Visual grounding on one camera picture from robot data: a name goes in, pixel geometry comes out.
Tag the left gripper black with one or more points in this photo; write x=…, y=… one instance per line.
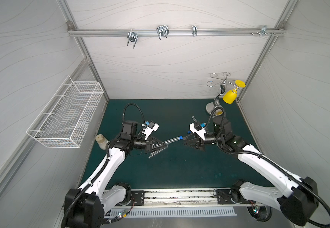
x=151, y=145

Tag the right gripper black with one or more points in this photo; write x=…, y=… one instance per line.
x=199, y=139

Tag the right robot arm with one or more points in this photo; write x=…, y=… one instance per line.
x=295, y=197

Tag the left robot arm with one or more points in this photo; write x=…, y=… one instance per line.
x=87, y=206

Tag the green table mat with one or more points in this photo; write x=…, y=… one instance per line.
x=178, y=166

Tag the chrome cup holder stand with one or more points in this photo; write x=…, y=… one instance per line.
x=224, y=87

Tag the beige plastic bottle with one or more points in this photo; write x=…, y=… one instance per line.
x=102, y=141

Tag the metal clamp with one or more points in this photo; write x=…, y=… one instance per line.
x=132, y=38
x=194, y=31
x=263, y=32
x=162, y=31

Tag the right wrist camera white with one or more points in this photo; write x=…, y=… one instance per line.
x=199, y=129

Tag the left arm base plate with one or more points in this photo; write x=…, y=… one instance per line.
x=134, y=198

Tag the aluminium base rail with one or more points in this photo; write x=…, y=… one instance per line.
x=179, y=196

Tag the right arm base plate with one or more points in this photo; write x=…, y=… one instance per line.
x=230, y=196

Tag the white slotted cable duct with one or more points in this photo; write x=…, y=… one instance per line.
x=188, y=212

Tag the white wire basket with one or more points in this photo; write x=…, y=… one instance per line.
x=63, y=122

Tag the aluminium crossbar rail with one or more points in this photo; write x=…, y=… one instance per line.
x=173, y=32

